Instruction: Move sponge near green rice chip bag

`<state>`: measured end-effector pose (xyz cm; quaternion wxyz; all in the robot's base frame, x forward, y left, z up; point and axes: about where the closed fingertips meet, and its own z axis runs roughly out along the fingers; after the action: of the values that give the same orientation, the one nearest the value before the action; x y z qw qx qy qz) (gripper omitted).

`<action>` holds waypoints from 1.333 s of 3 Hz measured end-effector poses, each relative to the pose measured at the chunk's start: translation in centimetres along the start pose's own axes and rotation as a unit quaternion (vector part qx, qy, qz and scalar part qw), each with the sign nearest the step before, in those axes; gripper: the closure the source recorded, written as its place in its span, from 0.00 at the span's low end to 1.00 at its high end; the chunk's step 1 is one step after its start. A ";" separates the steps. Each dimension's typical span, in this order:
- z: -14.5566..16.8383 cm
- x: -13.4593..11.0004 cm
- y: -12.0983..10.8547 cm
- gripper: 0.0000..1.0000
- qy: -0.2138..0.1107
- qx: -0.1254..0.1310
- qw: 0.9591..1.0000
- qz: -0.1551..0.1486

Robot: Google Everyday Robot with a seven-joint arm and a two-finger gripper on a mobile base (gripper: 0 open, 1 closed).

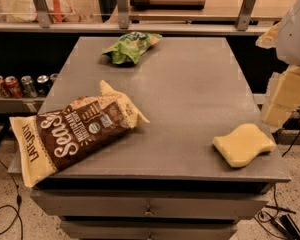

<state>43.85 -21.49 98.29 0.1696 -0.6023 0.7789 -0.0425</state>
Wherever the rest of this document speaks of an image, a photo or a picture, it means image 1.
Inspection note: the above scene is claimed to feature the black cable right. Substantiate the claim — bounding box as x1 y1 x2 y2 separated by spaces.
253 108 300 240

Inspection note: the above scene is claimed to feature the lower grey drawer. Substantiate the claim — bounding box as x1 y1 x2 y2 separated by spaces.
61 221 237 240

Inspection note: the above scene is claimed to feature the grey drawer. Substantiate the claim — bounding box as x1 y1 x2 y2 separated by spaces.
31 190 267 220
61 221 237 240

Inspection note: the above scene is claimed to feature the dark soda can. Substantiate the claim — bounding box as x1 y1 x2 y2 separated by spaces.
37 75 52 96

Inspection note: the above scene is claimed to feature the green soda can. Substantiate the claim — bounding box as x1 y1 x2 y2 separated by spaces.
21 75 38 98

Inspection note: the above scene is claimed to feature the metal bracket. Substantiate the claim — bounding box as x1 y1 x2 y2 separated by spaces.
235 0 256 31
33 0 53 28
117 0 129 29

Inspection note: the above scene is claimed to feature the red soda can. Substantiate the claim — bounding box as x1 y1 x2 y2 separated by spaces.
5 76 24 98
0 75 11 98

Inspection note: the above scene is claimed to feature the white plastic bag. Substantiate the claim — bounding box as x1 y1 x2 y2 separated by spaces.
7 0 81 23

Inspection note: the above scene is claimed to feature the silver soda can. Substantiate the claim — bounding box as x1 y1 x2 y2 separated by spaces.
50 73 58 84

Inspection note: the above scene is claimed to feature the brown multigrain chip bag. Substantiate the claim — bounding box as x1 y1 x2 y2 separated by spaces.
10 81 148 187

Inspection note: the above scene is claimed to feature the black floor cable left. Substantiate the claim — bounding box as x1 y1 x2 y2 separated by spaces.
0 152 25 240

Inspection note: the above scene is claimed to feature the upper grey drawer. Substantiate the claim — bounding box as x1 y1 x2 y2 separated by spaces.
31 190 267 220

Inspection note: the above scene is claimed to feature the middle metal bracket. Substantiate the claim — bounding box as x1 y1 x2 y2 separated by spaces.
117 0 129 29

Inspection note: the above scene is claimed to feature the black power adapter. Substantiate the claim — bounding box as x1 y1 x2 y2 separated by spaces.
280 214 300 240

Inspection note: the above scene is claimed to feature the yellow wavy sponge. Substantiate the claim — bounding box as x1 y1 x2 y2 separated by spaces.
213 123 276 168

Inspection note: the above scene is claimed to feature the right metal bracket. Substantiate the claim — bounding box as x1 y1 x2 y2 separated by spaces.
235 0 256 31

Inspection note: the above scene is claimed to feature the left metal bracket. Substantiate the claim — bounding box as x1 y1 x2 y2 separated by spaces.
33 0 53 28

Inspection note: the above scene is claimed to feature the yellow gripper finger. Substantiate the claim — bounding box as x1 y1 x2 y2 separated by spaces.
261 65 300 127
255 23 279 49

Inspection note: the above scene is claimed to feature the green rice chip bag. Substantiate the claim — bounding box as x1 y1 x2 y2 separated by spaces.
102 31 162 65

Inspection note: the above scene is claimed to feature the red soda can left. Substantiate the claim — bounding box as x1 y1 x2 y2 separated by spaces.
0 75 11 98

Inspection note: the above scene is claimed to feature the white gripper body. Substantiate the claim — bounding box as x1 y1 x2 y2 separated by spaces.
276 0 300 66

